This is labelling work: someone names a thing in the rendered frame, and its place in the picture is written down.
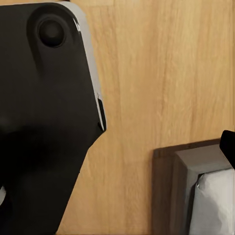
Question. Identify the bed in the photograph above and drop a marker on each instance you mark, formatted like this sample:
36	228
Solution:
203	193

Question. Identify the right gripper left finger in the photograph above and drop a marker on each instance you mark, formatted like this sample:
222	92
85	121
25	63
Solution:
12	145

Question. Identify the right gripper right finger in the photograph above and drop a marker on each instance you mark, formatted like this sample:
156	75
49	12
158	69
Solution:
227	146

